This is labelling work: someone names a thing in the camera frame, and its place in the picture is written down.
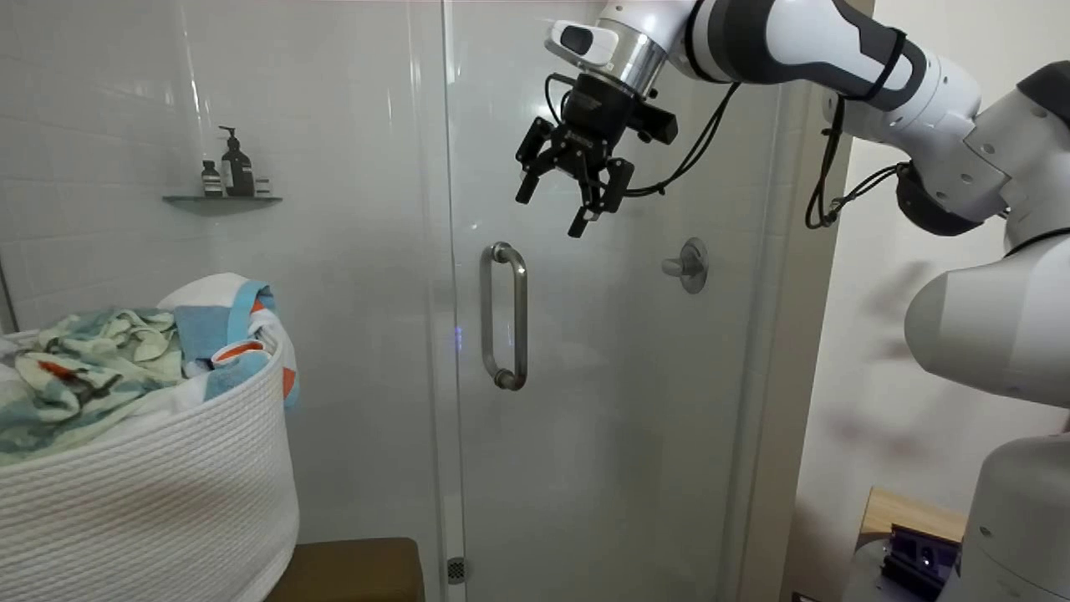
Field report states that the black table clamp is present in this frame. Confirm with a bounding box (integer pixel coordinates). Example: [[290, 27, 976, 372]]
[[879, 522, 962, 596]]

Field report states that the light wooden table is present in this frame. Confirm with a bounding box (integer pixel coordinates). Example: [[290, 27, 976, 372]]
[[855, 482, 972, 552]]

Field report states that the glass shower shelf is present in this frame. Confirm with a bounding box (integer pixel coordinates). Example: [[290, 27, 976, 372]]
[[161, 192, 284, 219]]

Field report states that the metal shower valve knob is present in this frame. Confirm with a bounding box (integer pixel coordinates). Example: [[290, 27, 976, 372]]
[[662, 233, 713, 297]]

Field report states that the glass shower door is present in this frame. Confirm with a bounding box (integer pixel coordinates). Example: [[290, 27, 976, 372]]
[[440, 0, 800, 602]]

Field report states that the white mounting plate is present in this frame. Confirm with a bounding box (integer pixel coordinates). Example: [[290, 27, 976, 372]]
[[840, 538, 895, 602]]

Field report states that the white woven laundry basket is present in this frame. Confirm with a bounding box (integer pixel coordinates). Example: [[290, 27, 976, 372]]
[[0, 270, 303, 602]]

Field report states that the green patterned cloth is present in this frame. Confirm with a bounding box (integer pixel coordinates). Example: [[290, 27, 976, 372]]
[[0, 305, 186, 463]]

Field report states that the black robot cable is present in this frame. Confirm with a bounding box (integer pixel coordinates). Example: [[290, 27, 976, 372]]
[[542, 70, 915, 233]]

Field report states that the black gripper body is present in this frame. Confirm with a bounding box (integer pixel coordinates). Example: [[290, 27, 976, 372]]
[[545, 68, 662, 182]]

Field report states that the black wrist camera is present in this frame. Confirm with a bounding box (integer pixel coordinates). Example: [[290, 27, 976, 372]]
[[628, 96, 682, 149]]

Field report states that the fixed glass shower panel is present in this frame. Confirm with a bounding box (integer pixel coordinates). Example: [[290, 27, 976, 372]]
[[0, 0, 450, 602]]

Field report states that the metal shower door handle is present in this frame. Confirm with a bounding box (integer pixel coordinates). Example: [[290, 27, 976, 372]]
[[479, 237, 532, 396]]

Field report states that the dark pump bottle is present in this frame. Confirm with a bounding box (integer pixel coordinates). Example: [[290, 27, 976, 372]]
[[218, 125, 256, 200]]

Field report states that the small dark bottle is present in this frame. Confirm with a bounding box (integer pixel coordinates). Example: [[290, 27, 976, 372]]
[[196, 157, 229, 200]]

